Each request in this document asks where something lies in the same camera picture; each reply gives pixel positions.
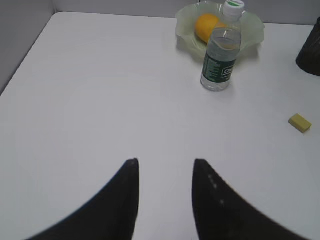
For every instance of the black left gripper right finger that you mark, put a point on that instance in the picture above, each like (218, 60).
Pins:
(220, 213)

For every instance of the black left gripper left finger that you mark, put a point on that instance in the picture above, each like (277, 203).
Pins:
(110, 215)

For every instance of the plain yellow eraser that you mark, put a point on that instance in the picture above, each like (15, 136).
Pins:
(300, 123)

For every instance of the clear water bottle green label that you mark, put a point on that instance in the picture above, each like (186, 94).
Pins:
(223, 47)

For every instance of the yellow mango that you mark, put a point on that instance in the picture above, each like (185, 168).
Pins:
(205, 24)

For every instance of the black mesh pen holder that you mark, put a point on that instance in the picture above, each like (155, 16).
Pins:
(308, 58)

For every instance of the pale green wavy plate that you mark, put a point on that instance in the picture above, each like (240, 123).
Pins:
(251, 25)

